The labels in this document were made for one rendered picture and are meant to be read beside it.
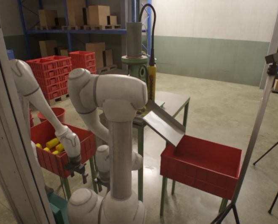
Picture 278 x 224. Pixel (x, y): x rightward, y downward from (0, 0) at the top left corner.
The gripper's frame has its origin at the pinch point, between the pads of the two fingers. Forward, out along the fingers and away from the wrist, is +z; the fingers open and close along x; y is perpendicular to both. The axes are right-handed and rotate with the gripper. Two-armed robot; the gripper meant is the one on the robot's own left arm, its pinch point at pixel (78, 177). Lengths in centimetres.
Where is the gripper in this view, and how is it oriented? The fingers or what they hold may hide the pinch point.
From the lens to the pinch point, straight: 160.8
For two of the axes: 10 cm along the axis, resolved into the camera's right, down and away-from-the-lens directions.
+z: 0.0, 9.0, 4.3
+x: -8.6, -2.1, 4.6
